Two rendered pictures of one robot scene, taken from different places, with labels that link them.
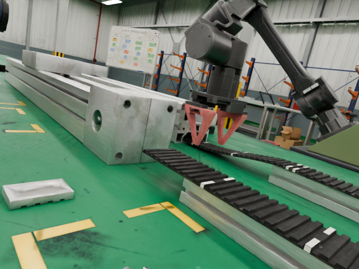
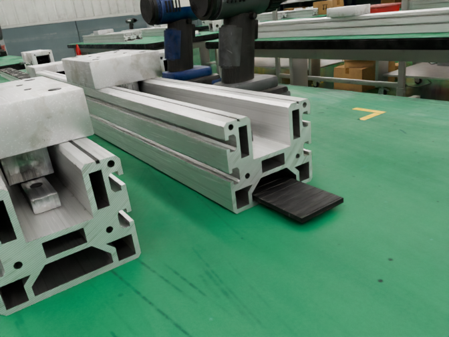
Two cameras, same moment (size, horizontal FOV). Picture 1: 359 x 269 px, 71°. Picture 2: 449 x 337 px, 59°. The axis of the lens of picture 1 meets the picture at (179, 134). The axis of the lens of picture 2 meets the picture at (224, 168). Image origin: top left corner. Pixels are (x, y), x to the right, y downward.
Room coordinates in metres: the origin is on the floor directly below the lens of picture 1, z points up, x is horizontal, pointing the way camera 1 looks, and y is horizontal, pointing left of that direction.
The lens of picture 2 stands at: (1.33, 0.68, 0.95)
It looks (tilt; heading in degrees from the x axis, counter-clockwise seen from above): 22 degrees down; 191
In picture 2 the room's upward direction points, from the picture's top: 7 degrees counter-clockwise
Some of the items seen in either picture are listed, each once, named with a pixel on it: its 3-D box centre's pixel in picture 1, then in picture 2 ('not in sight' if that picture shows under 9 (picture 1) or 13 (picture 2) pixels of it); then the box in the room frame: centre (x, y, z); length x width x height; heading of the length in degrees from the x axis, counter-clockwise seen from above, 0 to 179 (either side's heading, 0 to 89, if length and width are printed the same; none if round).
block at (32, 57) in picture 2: not in sight; (38, 62); (-0.39, -0.47, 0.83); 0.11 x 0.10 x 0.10; 137
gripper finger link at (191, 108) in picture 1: (205, 121); not in sight; (0.49, -0.04, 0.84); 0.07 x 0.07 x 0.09; 44
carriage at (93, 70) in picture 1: (84, 71); (9, 128); (1.01, 0.42, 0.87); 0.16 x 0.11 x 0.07; 43
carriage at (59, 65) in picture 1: (50, 68); (111, 75); (0.70, 0.38, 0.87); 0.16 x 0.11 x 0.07; 43
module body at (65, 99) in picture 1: (48, 85); (117, 103); (0.70, 0.38, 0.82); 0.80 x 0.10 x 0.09; 43
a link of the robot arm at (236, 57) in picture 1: (228, 54); not in sight; (0.50, -0.06, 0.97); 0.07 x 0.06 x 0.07; 138
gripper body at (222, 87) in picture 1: (222, 87); not in sight; (0.51, -0.06, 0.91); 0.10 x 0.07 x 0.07; 134
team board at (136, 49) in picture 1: (129, 69); not in sight; (6.38, 1.53, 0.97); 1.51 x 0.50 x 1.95; 64
